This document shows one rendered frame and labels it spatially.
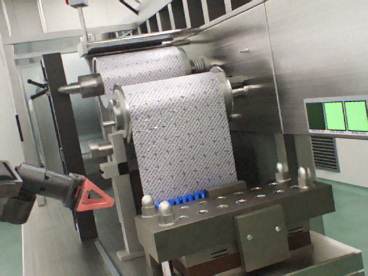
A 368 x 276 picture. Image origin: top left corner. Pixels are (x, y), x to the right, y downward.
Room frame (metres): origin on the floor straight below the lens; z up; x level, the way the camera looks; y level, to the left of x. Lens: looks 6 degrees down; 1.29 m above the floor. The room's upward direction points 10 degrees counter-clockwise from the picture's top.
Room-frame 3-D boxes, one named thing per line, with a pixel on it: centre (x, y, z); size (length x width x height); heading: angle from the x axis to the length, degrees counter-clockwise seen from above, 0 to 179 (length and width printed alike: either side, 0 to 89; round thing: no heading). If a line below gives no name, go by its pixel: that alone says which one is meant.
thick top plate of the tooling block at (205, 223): (1.00, -0.07, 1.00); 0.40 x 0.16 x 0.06; 108
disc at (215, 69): (1.20, -0.10, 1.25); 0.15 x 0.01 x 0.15; 18
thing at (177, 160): (1.10, 0.01, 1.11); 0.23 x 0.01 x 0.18; 108
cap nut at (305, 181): (1.01, -0.24, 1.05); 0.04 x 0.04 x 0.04
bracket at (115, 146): (1.14, 0.19, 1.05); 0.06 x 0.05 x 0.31; 108
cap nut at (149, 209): (1.00, 0.10, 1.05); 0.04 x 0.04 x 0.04
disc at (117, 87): (1.12, 0.14, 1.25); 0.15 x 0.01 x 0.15; 18
